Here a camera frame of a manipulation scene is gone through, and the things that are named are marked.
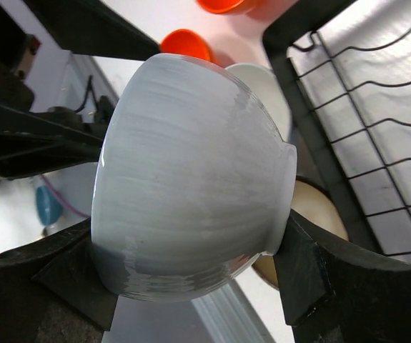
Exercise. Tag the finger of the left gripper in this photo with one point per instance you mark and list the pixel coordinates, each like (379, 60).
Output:
(91, 28)
(37, 143)

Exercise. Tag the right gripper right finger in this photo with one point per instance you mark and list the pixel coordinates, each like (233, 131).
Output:
(335, 291)

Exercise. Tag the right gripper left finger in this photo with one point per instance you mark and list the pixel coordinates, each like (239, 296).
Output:
(50, 291)

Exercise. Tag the white bowl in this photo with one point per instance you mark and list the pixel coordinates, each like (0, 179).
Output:
(264, 84)
(194, 183)

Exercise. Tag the brown beige bowl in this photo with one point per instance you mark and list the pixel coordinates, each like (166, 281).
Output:
(313, 203)

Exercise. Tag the near orange bowl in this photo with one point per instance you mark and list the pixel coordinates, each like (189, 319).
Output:
(188, 43)

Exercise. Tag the orange bowl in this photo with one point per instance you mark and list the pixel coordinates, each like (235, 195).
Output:
(188, 43)
(228, 7)

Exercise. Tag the far orange bowl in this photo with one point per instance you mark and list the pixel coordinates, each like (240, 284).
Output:
(228, 7)

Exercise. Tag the black wire dish rack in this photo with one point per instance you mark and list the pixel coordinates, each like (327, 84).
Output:
(345, 70)

